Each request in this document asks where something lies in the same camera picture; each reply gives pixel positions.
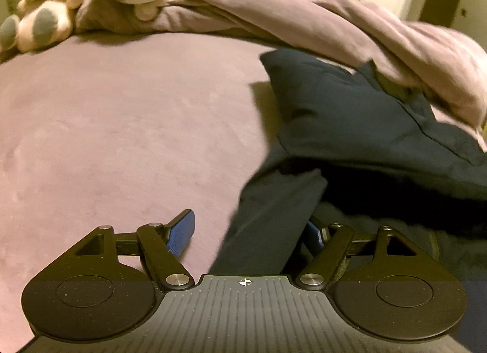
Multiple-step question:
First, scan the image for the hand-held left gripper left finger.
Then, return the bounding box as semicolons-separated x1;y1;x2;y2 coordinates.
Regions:
74;208;196;292

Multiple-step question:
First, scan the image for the purple pillow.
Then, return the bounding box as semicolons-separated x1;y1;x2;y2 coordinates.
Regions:
74;0;170;34

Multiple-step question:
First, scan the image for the dark navy jacket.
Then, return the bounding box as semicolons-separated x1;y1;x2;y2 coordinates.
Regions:
207;48;487;275

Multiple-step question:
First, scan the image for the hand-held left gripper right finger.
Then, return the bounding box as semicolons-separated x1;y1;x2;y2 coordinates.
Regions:
297;220;421;291

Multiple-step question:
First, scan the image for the pink plush toy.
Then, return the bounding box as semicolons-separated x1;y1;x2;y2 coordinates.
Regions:
0;0;108;54

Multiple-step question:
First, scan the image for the purple duvet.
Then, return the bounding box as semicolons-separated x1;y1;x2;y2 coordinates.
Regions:
76;0;487;150

